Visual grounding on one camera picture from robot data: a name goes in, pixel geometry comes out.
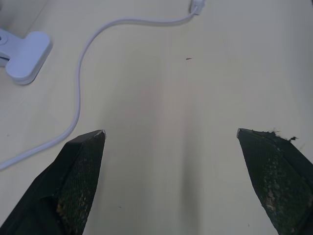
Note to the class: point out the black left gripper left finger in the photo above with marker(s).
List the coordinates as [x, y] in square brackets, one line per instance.
[61, 186]

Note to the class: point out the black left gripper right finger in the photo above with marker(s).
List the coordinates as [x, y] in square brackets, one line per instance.
[281, 181]

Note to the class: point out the white clamp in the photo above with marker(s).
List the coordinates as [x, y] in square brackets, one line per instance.
[23, 55]

